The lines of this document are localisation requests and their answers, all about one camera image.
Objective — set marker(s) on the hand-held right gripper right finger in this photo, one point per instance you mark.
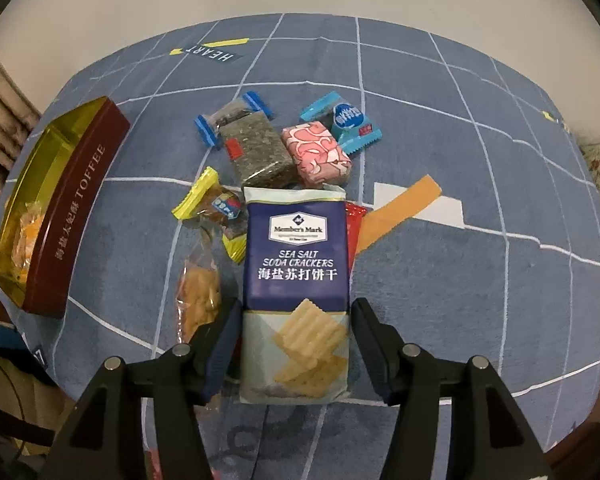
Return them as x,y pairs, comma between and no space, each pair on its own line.
375,355

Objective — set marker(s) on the beige ribbed panel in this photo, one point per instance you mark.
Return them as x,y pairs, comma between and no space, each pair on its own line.
0,105

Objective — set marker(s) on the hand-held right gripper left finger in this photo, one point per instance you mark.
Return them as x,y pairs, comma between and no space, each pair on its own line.
220,355

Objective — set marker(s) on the maroon and gold tin box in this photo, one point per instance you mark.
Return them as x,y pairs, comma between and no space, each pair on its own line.
75,210

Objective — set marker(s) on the blue and white cracker packet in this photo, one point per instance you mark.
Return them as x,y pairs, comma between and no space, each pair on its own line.
295,240

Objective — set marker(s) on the yellow snack packet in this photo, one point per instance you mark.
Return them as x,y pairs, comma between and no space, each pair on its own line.
215,205

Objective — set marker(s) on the red snack packet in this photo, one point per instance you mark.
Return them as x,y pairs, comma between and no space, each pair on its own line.
354,225

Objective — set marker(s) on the clear packet of yellow crackers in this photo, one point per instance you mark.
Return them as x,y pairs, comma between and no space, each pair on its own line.
200,295

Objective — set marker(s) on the blue rug with white lines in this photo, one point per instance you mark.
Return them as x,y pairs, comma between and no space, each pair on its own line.
455,285

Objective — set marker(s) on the pink patterned snack packet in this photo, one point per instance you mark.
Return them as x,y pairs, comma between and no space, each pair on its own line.
312,152

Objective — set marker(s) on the orange snack packet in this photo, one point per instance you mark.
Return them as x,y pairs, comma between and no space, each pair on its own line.
27,240

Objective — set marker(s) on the light blue candy packet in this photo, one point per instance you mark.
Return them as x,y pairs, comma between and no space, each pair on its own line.
347,117

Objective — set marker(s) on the blue box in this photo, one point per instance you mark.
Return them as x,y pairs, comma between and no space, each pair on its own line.
0,335

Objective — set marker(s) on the seaweed packet with blue ends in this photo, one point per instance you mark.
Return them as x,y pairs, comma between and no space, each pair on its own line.
257,150

